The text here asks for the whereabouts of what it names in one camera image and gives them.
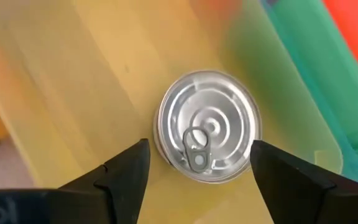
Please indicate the teal plastic bin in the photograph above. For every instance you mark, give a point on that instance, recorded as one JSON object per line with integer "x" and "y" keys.
{"x": 309, "y": 90}

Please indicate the green plastic bottle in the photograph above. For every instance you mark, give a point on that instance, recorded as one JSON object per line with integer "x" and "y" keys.
{"x": 331, "y": 62}

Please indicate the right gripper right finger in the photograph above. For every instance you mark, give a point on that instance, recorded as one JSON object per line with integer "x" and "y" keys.
{"x": 306, "y": 202}

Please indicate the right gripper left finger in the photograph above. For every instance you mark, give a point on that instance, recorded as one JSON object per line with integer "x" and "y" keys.
{"x": 110, "y": 199}

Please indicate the yellow plastic bin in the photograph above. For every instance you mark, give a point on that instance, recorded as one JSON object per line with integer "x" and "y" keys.
{"x": 89, "y": 77}

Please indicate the tall tin can pink label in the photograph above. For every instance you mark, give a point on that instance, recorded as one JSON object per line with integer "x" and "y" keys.
{"x": 216, "y": 105}

